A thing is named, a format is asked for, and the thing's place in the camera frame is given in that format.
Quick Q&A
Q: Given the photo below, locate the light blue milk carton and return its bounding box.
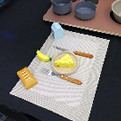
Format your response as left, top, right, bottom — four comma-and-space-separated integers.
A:
51, 23, 64, 40

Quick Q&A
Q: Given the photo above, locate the yellow toy banana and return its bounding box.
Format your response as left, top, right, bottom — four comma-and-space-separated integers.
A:
36, 50, 51, 62

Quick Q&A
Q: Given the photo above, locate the orange toy bread loaf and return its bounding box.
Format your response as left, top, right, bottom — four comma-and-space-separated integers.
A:
17, 68, 37, 90

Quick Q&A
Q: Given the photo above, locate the yellow toy cheese wedge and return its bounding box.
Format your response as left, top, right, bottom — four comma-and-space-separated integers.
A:
55, 54, 75, 67

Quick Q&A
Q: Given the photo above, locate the fork with wooden handle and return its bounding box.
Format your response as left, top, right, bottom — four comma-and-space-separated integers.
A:
41, 68, 82, 85

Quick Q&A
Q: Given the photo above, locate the beige bowl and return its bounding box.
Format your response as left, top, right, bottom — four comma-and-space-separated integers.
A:
112, 0, 121, 24

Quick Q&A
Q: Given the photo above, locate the round wooden plate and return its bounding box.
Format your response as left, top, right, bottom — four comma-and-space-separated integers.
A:
51, 51, 79, 74

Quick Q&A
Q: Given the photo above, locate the grey toy pot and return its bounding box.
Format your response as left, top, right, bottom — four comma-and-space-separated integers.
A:
50, 0, 72, 15

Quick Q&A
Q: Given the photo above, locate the grey toy pan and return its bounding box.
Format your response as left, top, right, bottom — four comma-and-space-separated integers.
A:
75, 1, 97, 21

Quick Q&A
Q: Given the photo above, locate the knife with wooden handle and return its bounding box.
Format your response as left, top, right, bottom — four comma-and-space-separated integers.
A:
53, 46, 93, 59

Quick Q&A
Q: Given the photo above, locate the beige woven placemat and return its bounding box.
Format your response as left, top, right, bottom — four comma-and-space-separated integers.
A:
11, 30, 109, 121

